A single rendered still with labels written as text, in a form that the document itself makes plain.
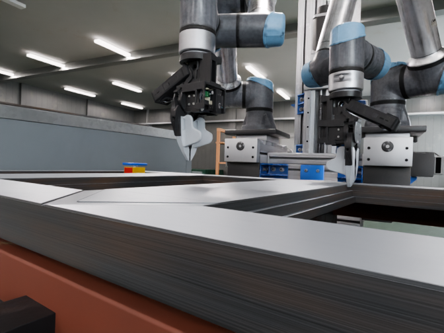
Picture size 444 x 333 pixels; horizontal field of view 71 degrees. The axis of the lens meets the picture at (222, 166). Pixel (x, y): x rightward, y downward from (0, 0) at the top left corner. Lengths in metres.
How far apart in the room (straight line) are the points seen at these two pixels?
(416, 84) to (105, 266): 1.13
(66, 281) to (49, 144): 0.95
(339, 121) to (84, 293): 0.62
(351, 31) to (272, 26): 0.17
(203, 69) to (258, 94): 0.73
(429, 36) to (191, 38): 0.77
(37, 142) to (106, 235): 0.97
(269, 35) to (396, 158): 0.57
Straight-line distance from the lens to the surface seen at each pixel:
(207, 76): 0.63
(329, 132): 0.75
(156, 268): 0.19
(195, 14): 0.67
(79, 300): 0.26
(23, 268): 0.33
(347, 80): 0.75
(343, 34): 0.79
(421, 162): 1.36
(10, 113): 1.15
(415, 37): 1.18
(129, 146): 1.37
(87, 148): 1.26
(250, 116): 1.33
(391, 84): 1.25
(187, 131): 0.63
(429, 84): 1.22
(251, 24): 0.76
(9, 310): 0.31
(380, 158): 1.09
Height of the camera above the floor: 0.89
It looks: level
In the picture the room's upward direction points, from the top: 2 degrees clockwise
